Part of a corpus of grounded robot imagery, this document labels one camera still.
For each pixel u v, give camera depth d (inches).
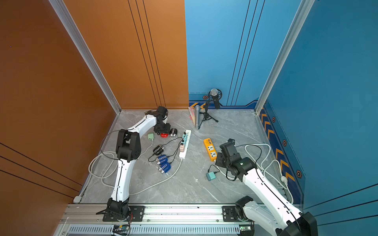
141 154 27.0
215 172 33.6
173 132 40.2
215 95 38.0
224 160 23.4
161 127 36.3
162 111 35.3
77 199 31.6
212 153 36.2
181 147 35.6
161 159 35.2
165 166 34.2
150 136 40.1
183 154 36.2
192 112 46.8
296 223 15.0
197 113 45.6
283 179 34.2
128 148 25.0
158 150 37.0
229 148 23.5
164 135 40.3
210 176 33.1
